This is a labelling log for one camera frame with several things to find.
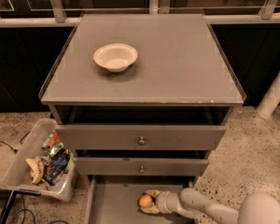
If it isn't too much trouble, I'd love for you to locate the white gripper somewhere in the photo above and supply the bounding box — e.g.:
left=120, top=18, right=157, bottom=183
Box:
left=141, top=189, right=180, bottom=215

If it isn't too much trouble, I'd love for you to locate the orange fruit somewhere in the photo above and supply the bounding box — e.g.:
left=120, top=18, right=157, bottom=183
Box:
left=138, top=194, right=153, bottom=207

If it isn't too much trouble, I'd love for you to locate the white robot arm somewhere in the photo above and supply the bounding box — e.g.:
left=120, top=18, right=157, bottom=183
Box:
left=138, top=188, right=280, bottom=224

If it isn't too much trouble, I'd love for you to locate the grey bottom drawer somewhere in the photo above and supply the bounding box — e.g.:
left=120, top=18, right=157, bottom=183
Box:
left=86, top=175, right=199, bottom=224

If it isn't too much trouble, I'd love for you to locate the grey drawer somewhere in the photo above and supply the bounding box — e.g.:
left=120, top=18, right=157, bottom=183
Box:
left=56, top=124, right=226, bottom=151
left=74, top=157, right=208, bottom=176
left=86, top=175, right=199, bottom=224

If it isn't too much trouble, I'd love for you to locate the grey middle drawer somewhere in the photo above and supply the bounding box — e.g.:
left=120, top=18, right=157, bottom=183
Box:
left=74, top=157, right=208, bottom=176

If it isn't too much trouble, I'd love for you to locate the grey top drawer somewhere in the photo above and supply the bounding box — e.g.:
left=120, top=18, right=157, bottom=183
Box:
left=56, top=124, right=226, bottom=151

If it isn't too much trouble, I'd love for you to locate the grey drawer cabinet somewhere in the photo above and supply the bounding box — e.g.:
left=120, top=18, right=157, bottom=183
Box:
left=38, top=13, right=247, bottom=126

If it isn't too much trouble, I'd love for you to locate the dark blue snack bag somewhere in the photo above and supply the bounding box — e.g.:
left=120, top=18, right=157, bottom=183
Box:
left=42, top=155, right=68, bottom=186

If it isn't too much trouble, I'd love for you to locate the green snack packet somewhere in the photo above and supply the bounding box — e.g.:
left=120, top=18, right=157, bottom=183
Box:
left=49, top=143, right=63, bottom=158

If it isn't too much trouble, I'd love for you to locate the red snack can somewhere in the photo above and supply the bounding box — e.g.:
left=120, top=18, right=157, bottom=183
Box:
left=42, top=132, right=61, bottom=150

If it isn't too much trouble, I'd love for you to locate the tan crumpled wrapper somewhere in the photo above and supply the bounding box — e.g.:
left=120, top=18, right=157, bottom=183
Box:
left=26, top=157, right=44, bottom=185

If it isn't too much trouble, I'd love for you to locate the clear plastic bin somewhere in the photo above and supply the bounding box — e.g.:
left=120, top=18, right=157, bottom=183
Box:
left=0, top=119, right=77, bottom=202

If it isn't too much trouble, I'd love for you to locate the white bowl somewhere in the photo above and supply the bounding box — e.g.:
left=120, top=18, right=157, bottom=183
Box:
left=93, top=43, right=138, bottom=73

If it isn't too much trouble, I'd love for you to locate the black floor cable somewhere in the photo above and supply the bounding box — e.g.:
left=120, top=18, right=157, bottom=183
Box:
left=0, top=131, right=31, bottom=155

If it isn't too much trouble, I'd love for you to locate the white pipe post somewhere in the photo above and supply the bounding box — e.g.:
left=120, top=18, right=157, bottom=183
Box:
left=257, top=71, right=280, bottom=119

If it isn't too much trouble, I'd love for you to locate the metal window frame rail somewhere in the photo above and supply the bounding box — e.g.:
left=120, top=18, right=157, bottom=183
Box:
left=0, top=0, right=280, bottom=27

